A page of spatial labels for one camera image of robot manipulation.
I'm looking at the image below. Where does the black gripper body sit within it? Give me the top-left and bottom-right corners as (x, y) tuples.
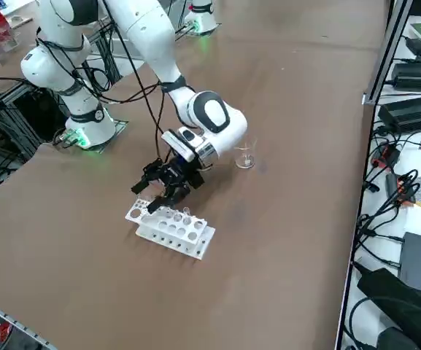
(158, 160), (206, 190)

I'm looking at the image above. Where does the white test tube rack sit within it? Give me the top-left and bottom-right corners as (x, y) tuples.
(124, 198), (217, 260)

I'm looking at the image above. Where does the clear glass beaker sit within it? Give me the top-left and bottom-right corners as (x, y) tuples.
(233, 140), (258, 171)

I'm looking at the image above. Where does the black orange power hub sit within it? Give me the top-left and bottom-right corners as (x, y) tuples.
(371, 143), (401, 169)

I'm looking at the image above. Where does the ribbed black power adapter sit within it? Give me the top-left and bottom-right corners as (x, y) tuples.
(377, 93), (421, 135)

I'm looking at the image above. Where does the black fabric bag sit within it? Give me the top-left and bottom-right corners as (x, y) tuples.
(355, 267), (421, 350)

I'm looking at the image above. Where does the large black power adapter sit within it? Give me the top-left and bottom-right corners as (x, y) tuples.
(391, 61), (421, 93)

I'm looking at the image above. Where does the small black power adapter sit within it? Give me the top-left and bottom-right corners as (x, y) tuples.
(404, 36), (421, 57)

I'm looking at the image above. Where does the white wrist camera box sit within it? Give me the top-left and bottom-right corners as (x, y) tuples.
(161, 130), (197, 164)

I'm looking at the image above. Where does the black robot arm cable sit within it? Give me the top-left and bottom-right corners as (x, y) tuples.
(115, 21), (167, 161)

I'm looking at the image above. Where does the black metal frame stand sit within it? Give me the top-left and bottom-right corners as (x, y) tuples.
(0, 78), (69, 161)

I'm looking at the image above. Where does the aluminium table edge rail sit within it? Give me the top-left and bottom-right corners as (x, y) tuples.
(0, 294), (57, 350)

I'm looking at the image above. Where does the black orange cable adapter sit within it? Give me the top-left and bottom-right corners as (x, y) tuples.
(384, 172), (418, 206)

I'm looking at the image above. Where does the aluminium frame post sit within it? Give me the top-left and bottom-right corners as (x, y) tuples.
(362, 0), (414, 107)

